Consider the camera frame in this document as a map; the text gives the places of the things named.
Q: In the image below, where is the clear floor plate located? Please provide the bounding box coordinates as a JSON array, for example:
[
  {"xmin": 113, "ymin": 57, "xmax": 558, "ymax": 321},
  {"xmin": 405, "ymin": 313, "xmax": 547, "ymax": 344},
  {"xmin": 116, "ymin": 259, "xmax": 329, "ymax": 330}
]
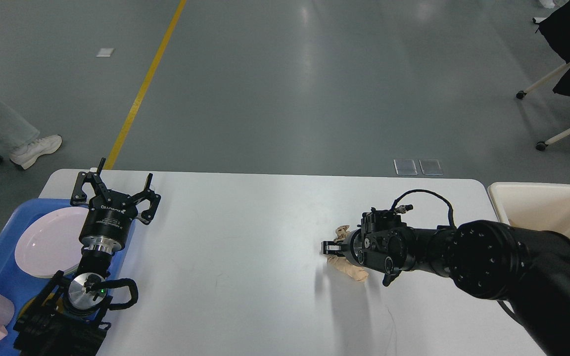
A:
[
  {"xmin": 393, "ymin": 159, "xmax": 419, "ymax": 176},
  {"xmin": 419, "ymin": 159, "xmax": 444, "ymax": 176}
]

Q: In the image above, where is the clear floor plate right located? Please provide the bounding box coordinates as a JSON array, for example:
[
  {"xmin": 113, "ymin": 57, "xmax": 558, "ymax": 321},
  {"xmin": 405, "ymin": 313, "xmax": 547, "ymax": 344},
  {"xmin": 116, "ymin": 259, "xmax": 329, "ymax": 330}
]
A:
[{"xmin": 419, "ymin": 159, "xmax": 444, "ymax": 176}]

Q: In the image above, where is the beige plastic bin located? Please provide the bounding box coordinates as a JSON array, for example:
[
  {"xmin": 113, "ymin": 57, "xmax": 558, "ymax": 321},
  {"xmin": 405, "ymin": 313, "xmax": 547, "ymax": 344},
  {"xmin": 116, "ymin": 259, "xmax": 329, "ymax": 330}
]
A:
[{"xmin": 488, "ymin": 182, "xmax": 570, "ymax": 238}]

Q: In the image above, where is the clear floor plate left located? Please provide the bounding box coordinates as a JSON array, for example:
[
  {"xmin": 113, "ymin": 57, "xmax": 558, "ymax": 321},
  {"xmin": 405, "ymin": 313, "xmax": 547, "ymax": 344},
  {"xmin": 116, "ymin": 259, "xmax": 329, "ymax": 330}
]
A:
[{"xmin": 393, "ymin": 159, "xmax": 419, "ymax": 176}]

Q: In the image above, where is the brown paper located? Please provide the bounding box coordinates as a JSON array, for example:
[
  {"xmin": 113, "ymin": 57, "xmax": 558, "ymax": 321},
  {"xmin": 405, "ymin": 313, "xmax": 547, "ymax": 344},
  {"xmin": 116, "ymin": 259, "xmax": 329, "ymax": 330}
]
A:
[{"xmin": 326, "ymin": 225, "xmax": 369, "ymax": 282}]

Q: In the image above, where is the pink plate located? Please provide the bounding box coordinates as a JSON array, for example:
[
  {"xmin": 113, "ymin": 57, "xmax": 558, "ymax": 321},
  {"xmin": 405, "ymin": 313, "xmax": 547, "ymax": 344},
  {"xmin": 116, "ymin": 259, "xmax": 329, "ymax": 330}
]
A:
[{"xmin": 14, "ymin": 207, "xmax": 88, "ymax": 278}]

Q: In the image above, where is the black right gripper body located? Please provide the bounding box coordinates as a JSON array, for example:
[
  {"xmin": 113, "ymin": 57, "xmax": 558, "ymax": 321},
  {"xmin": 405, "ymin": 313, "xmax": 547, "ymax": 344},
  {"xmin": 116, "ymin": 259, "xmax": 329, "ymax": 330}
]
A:
[{"xmin": 342, "ymin": 230, "xmax": 364, "ymax": 267}]

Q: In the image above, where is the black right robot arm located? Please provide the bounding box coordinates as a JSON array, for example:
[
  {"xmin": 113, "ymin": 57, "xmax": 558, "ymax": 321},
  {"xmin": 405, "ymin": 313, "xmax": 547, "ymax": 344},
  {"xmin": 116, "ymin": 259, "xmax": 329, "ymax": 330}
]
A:
[{"xmin": 322, "ymin": 197, "xmax": 570, "ymax": 356}]

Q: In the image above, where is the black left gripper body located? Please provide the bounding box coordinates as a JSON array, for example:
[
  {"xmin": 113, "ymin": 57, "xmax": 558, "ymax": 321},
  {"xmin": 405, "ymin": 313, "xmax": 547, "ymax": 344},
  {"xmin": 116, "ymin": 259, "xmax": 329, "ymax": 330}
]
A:
[{"xmin": 79, "ymin": 200, "xmax": 136, "ymax": 254}]

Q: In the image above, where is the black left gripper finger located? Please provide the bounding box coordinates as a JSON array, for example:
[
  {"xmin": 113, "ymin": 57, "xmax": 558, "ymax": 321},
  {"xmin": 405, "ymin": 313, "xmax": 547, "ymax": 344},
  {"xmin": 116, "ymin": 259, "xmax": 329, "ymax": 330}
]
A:
[
  {"xmin": 117, "ymin": 173, "xmax": 161, "ymax": 225},
  {"xmin": 69, "ymin": 158, "xmax": 112, "ymax": 208}
]

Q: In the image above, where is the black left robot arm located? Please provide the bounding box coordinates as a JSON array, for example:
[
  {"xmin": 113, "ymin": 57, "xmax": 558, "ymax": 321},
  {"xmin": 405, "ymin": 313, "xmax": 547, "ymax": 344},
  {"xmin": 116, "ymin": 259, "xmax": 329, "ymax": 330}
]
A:
[{"xmin": 13, "ymin": 158, "xmax": 161, "ymax": 356}]

